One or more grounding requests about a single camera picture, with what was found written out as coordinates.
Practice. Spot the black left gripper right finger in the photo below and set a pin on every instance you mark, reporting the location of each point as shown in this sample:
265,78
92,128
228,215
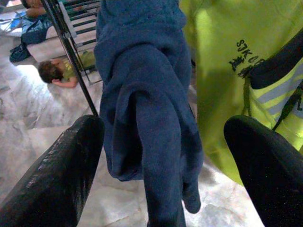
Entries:
272,184

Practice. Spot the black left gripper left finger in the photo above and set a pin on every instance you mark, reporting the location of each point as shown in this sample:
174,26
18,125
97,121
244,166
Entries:
47,184

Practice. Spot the child in green shirt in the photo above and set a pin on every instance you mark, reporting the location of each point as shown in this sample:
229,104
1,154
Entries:
49,71

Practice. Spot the lime green printed shirt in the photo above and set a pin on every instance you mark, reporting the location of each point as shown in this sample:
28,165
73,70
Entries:
217,71

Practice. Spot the black metal drying rack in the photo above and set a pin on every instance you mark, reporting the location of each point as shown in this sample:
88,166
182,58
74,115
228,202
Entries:
71,54

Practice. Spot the navy blue fleece garment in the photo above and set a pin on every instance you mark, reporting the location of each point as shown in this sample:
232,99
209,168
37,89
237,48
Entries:
146,94

